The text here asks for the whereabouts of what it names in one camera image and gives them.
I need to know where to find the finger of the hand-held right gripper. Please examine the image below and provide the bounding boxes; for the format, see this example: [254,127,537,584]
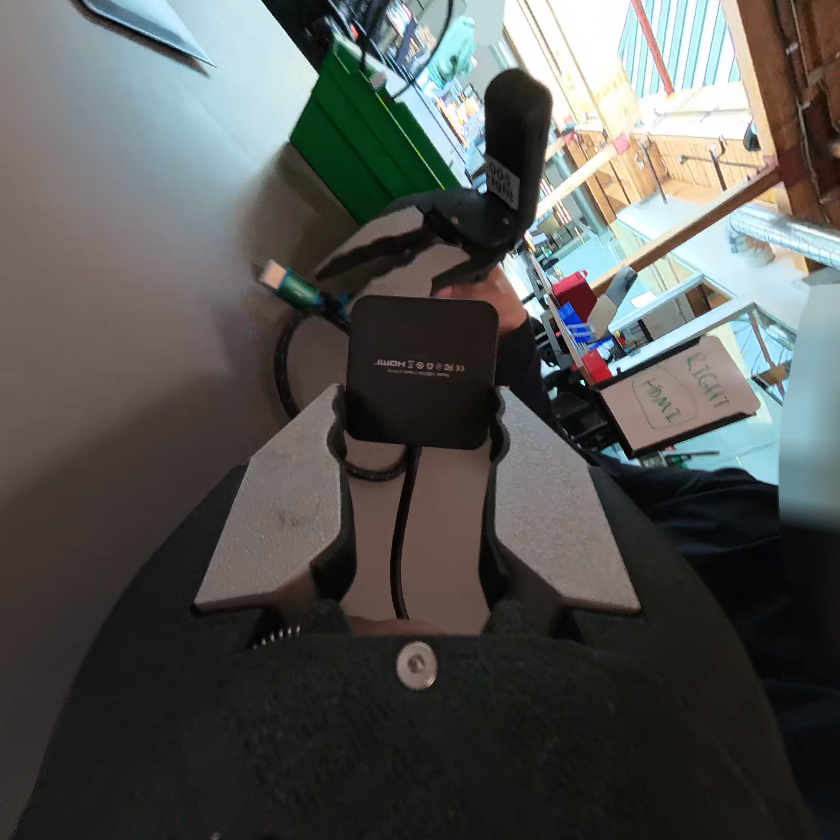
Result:
[357,238,475,301]
[313,208,429,281]

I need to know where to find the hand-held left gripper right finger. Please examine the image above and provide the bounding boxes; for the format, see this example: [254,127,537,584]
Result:
[485,385,642,633]

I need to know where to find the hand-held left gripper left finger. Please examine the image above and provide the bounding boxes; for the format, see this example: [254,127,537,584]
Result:
[193,384,358,618]

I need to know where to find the black braided cable green plugs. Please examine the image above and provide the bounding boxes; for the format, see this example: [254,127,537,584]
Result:
[258,258,409,485]
[358,0,458,101]

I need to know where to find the black hub with thin cable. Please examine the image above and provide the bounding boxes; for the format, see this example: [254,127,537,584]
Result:
[344,294,501,622]

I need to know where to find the green plastic bin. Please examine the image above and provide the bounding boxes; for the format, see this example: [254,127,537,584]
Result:
[290,37,462,225]

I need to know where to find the person's right forearm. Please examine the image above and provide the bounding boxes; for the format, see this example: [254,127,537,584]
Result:
[499,314,657,499]

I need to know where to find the person's right hand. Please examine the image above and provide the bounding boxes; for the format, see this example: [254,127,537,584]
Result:
[434,268,530,336]

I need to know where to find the red tote bag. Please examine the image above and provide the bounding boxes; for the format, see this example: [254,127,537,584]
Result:
[550,268,599,317]

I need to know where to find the small blue bins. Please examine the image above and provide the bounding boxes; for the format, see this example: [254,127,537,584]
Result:
[560,303,596,343]

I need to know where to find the handwritten whiteboard sign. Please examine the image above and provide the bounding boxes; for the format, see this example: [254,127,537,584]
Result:
[599,333,764,457]

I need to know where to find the display board on stand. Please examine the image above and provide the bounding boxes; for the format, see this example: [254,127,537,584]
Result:
[586,264,639,336]

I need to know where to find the silver grey pouch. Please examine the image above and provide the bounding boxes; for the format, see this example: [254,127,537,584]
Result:
[81,0,218,68]

